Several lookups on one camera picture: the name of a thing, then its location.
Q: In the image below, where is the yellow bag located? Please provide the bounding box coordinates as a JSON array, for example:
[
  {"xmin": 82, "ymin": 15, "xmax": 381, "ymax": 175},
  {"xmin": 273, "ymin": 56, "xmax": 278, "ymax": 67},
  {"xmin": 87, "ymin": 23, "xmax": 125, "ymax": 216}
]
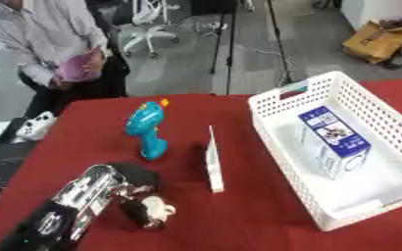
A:
[{"xmin": 339, "ymin": 21, "xmax": 402, "ymax": 65}]

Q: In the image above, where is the blue toy drill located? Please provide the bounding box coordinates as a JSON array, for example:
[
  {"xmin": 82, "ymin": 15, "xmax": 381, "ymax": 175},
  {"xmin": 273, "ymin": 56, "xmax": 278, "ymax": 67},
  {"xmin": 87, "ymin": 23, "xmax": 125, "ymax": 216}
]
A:
[{"xmin": 124, "ymin": 98, "xmax": 173, "ymax": 162}]

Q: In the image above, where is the white perforated plastic basket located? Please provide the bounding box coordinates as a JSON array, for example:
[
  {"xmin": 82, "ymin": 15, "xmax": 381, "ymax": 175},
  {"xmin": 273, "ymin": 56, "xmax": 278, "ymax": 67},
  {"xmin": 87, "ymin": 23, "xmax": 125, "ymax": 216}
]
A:
[{"xmin": 247, "ymin": 71, "xmax": 402, "ymax": 232}]

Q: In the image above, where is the person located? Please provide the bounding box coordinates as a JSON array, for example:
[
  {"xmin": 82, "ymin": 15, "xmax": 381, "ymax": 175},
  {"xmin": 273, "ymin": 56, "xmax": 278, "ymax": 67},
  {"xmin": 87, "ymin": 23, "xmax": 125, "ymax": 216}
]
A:
[{"xmin": 0, "ymin": 0, "xmax": 132, "ymax": 120}]

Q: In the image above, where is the black tripod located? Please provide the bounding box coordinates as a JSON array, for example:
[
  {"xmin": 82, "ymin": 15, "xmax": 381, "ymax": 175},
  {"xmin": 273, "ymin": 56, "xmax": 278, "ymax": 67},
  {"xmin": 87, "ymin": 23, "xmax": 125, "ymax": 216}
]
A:
[{"xmin": 208, "ymin": 0, "xmax": 296, "ymax": 96}]

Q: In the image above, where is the white game controller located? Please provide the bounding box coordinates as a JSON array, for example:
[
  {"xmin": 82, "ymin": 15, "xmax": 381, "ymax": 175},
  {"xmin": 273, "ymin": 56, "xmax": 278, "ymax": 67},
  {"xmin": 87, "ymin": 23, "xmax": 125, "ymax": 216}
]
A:
[{"xmin": 14, "ymin": 111, "xmax": 59, "ymax": 142}]

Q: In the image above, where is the pink pouch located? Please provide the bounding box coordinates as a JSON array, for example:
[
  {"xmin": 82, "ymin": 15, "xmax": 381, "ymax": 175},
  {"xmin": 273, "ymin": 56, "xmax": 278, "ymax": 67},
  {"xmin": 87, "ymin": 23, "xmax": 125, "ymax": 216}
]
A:
[{"xmin": 53, "ymin": 49, "xmax": 105, "ymax": 83}]

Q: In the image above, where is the white office chair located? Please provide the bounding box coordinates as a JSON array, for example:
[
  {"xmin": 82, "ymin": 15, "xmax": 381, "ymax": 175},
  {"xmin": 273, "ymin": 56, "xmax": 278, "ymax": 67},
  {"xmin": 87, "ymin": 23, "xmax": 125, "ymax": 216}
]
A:
[{"xmin": 117, "ymin": 0, "xmax": 182, "ymax": 59}]

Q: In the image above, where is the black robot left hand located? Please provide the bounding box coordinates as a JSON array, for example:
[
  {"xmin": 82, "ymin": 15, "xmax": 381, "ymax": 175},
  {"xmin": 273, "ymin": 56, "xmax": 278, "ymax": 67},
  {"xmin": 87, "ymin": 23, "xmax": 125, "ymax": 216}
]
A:
[{"xmin": 106, "ymin": 162, "xmax": 177, "ymax": 230}]

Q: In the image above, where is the thin white box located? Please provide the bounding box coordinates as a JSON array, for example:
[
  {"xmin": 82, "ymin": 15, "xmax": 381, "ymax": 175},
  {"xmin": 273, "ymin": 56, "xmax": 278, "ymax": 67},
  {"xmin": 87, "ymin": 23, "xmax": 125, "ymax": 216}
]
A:
[{"xmin": 204, "ymin": 125, "xmax": 226, "ymax": 194}]

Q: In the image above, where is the blue and white carton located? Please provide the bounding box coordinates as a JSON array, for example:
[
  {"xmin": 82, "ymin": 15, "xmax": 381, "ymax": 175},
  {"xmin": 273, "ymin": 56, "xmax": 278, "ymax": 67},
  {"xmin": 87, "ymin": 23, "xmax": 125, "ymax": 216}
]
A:
[{"xmin": 295, "ymin": 105, "xmax": 375, "ymax": 180}]

